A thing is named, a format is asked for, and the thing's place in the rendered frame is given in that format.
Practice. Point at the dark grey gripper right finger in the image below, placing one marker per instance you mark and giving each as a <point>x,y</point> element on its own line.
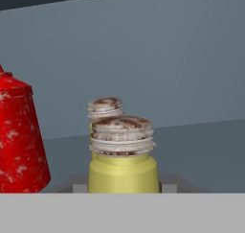
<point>172,184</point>

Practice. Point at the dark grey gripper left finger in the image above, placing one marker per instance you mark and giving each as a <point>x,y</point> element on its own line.
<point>76,185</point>

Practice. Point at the yellow bottle with white cap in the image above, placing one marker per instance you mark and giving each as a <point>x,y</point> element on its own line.
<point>105,107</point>
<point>122,166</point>

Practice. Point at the red speckled kettle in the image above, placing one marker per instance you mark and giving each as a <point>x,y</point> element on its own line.
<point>17,137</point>

